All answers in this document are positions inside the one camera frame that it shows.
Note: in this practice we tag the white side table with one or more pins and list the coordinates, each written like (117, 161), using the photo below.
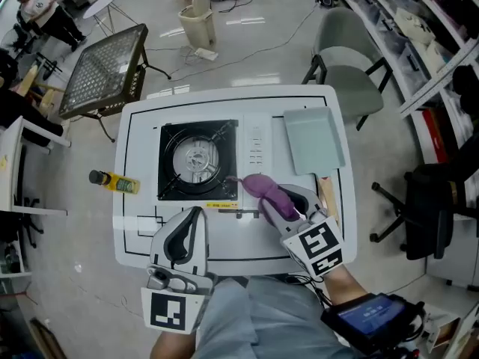
(9, 155)

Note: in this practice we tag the person's light blue clothing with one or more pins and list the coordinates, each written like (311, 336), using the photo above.
(262, 320)

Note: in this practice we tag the light wooden chair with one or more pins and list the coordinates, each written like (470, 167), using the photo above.
(46, 99)

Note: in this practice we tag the black office chair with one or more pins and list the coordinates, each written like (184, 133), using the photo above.
(430, 208)
(28, 223)

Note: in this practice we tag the white portable gas stove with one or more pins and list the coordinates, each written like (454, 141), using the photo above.
(254, 144)

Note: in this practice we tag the white power strip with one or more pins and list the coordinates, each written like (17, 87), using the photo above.
(206, 54)

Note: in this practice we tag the person's right forearm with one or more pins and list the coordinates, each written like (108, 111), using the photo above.
(344, 284)

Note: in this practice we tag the grey cabinet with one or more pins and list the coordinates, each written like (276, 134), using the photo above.
(453, 253)

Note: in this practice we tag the white work table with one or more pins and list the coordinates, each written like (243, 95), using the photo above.
(224, 103)

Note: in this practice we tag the purple cloth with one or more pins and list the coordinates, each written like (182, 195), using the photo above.
(267, 189)

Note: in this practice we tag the white shelving unit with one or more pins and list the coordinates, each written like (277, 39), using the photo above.
(434, 82)

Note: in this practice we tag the person's left forearm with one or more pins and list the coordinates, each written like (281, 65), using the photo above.
(172, 346)

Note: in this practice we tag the glass-top lattice table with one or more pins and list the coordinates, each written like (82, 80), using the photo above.
(105, 69)

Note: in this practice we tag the light blue rectangular pan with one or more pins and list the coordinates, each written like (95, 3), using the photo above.
(314, 140)

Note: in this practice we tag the round white table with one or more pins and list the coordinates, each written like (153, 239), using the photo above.
(101, 4)

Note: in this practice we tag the brown wooden board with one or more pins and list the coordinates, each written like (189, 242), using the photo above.
(43, 339)

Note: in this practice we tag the yellow bottle with black cap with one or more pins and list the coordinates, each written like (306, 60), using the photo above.
(121, 184)

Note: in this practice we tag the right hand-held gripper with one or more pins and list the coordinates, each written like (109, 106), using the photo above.
(318, 245)

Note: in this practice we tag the beige trash bin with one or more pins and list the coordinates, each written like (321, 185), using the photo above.
(196, 24)

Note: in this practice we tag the black screen device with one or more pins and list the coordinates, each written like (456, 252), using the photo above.
(370, 316)

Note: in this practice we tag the wooden framed panel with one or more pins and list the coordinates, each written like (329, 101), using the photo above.
(447, 335)

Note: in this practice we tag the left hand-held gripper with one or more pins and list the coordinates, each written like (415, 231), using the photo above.
(168, 309)

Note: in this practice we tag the grey green chair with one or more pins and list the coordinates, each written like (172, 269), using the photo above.
(348, 77)

